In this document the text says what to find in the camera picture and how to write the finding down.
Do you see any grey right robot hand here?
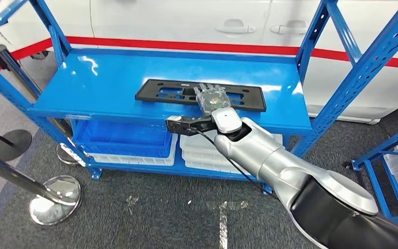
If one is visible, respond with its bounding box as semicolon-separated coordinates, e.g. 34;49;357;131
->
193;82;233;116

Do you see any black plastic plate part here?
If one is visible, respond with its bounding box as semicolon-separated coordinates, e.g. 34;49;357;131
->
134;79;267;113

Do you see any large blue metal shelf rack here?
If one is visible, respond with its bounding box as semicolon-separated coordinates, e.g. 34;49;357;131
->
0;0;398;197

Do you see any small blue metal shelf rack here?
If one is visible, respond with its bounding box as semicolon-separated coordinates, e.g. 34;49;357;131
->
351;118;398;228

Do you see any large blue plastic bin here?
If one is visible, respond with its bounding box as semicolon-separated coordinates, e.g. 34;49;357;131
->
72;119;174;159

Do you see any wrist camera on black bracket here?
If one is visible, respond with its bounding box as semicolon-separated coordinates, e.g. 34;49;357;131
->
165;115;218;137

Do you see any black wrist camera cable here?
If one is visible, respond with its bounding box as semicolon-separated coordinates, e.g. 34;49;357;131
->
189;127;279;201

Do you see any black stanchion post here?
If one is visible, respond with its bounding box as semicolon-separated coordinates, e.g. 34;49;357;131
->
0;121;33;162

